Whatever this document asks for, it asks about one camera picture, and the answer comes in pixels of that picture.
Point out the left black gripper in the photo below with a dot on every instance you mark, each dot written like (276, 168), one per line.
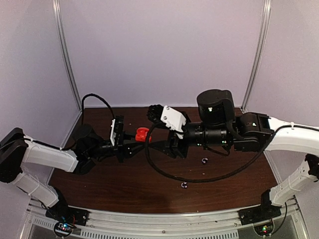
(120, 149)

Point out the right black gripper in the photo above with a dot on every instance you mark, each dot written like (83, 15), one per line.
(168, 147)

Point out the red earbud charging case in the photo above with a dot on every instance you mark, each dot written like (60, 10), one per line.
(141, 134)

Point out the purple earbud with red hook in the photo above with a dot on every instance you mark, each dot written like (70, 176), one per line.
(184, 185)

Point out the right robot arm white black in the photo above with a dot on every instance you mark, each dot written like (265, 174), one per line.
(249, 132)

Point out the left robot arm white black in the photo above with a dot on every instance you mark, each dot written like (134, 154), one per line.
(16, 149)

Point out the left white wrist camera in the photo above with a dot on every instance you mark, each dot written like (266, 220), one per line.
(113, 134)

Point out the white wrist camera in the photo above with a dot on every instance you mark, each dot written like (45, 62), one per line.
(113, 134)
(174, 120)

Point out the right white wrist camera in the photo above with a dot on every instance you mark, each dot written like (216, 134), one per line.
(174, 120)

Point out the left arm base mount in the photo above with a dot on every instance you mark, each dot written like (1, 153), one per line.
(67, 217)

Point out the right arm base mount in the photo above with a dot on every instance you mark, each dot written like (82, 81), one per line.
(261, 215)

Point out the front aluminium rail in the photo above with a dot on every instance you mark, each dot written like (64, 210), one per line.
(212, 225)

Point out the left aluminium frame post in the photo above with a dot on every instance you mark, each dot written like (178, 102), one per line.
(65, 53)

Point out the aluminium frame post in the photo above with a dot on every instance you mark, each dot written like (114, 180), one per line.
(65, 53)
(265, 20)

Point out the right aluminium frame post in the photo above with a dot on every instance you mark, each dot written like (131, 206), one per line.
(265, 20)

